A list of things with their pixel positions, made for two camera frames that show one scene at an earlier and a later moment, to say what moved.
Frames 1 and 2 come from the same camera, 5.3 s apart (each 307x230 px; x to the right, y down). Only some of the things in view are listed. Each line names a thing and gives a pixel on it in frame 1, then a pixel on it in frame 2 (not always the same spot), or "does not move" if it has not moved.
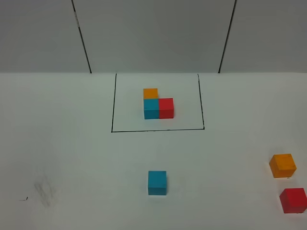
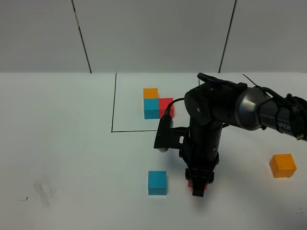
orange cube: (282, 166) does not move
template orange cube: (150, 93) does not move
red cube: (293, 200) → (190, 185)
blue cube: (157, 184) does not move
